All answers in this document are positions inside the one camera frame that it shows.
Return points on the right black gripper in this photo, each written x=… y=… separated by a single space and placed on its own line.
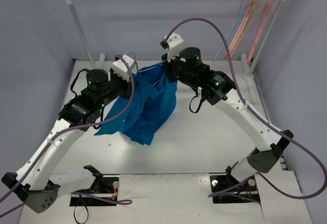
x=168 y=69

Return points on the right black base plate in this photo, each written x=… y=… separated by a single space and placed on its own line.
x=233 y=191

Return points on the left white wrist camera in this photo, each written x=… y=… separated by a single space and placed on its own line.
x=125 y=67

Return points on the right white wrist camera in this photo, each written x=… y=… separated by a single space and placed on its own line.
x=174 y=44

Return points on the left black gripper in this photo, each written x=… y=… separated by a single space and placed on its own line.
x=126 y=87

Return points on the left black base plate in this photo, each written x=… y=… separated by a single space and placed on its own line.
x=106 y=191

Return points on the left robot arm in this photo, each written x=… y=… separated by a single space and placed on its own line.
x=34 y=183

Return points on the blue t shirt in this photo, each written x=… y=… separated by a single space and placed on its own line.
x=153 y=103

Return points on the pink hanger bundle left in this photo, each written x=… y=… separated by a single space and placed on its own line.
x=241 y=24

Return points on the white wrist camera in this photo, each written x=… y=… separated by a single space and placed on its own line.
x=125 y=67
x=174 y=44

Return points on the pink hanger right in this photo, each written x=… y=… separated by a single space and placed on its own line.
x=264 y=15

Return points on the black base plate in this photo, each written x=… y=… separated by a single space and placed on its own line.
x=233 y=191
x=106 y=191

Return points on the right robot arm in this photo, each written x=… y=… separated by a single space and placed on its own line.
x=219 y=90

